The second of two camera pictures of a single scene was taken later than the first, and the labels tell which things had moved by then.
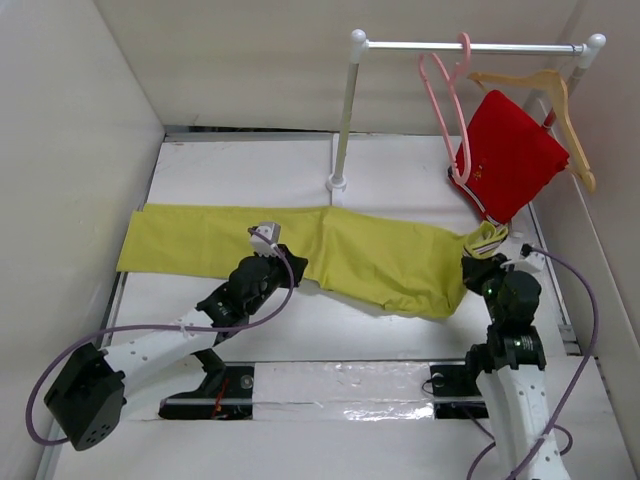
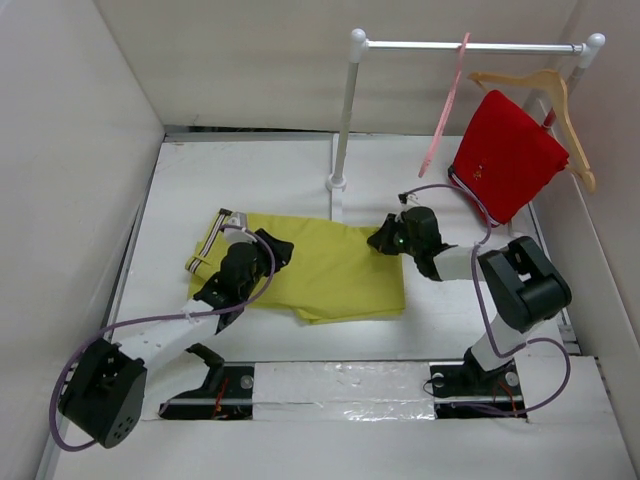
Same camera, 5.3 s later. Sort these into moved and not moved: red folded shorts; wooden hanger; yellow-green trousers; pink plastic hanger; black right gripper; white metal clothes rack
Moved: pink plastic hanger; yellow-green trousers; black right gripper
Not moved: white metal clothes rack; red folded shorts; wooden hanger
